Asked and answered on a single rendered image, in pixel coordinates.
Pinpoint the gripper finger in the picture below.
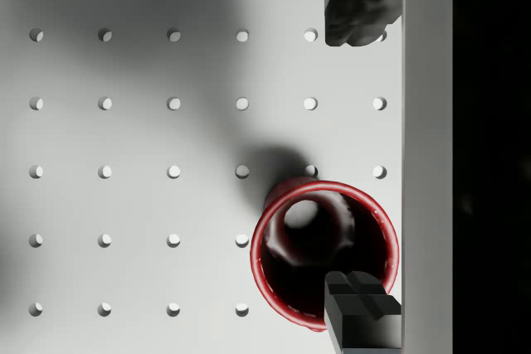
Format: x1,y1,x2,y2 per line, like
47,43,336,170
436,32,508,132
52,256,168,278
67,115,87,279
324,269,404,354
324,0,404,48

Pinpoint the red mug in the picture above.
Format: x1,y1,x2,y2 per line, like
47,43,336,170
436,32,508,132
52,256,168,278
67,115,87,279
249,177,402,332

